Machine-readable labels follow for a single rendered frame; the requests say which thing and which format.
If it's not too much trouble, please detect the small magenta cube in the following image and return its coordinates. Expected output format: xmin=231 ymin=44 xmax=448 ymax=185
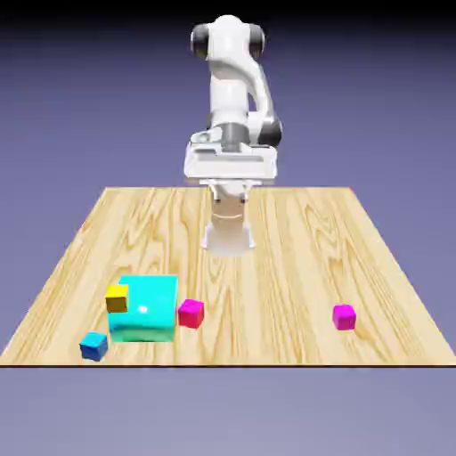
xmin=331 ymin=303 xmax=357 ymax=331

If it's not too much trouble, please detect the small blue cube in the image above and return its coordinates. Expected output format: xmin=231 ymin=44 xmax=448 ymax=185
xmin=78 ymin=330 xmax=110 ymax=362

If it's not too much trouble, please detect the large cyan box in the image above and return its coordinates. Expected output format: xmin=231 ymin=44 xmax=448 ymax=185
xmin=107 ymin=274 xmax=180 ymax=344

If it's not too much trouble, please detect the small crimson pink cube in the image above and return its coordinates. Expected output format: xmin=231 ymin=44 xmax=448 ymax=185
xmin=176 ymin=298 xmax=206 ymax=330

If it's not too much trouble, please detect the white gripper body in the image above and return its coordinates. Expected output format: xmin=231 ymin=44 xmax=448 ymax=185
xmin=183 ymin=141 xmax=279 ymax=187

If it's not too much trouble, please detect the small yellow cube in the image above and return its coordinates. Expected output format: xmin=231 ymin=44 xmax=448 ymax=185
xmin=104 ymin=283 xmax=130 ymax=314

